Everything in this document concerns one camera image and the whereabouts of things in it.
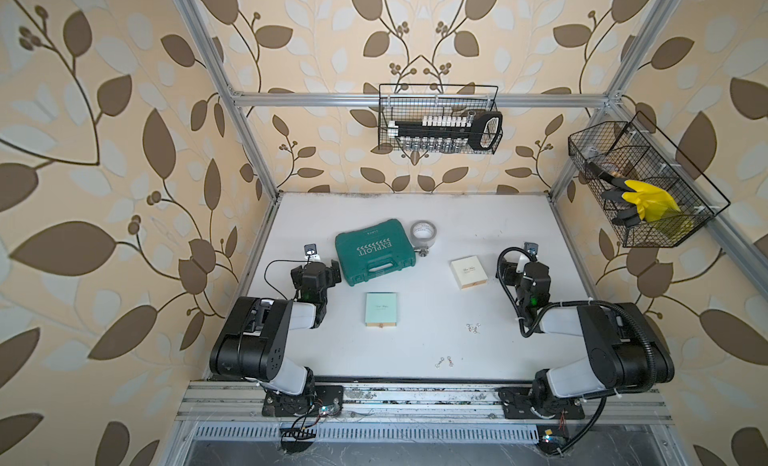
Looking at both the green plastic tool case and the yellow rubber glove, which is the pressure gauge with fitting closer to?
the green plastic tool case

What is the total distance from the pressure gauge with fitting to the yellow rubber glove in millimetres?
571

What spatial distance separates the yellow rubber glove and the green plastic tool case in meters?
0.61

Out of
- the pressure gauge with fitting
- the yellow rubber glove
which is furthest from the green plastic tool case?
the yellow rubber glove

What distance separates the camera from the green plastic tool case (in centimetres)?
96

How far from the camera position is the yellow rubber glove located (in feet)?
2.19

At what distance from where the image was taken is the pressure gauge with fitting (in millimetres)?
1043

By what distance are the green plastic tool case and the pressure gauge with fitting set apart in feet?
0.07
